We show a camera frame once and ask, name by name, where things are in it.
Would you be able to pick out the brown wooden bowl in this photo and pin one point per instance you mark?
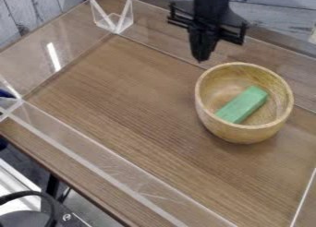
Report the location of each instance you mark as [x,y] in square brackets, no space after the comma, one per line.
[220,84]

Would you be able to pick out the black chair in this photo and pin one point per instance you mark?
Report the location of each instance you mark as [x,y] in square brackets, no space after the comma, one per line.
[55,216]

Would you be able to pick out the green rectangular block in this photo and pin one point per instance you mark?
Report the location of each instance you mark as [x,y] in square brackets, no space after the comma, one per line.
[242,105]

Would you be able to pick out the black table leg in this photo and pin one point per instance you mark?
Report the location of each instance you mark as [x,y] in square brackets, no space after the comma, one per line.
[52,186]

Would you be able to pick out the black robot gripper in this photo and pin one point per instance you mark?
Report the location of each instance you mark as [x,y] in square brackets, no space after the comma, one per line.
[209,24]

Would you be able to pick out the blue object at left edge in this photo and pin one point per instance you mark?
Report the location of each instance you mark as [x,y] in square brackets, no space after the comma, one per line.
[5,94]

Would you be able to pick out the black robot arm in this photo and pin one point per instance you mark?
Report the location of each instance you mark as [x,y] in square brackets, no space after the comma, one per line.
[210,22]

